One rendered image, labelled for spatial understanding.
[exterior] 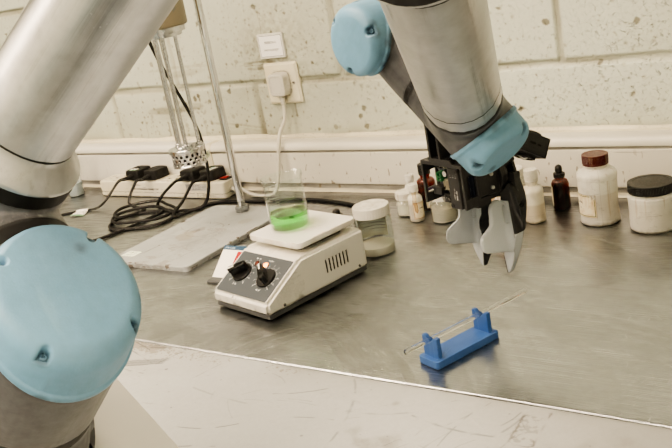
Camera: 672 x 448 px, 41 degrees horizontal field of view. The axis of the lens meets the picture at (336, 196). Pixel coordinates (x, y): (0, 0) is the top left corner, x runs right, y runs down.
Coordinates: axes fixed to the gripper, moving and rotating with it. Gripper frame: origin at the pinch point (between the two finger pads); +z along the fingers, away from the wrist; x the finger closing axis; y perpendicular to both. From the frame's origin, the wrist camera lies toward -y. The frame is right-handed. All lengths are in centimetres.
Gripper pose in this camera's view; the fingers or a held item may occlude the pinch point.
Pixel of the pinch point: (500, 255)
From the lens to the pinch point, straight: 109.1
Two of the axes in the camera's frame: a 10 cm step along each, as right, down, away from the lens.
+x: 5.6, 1.4, -8.2
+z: 1.7, 9.5, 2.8
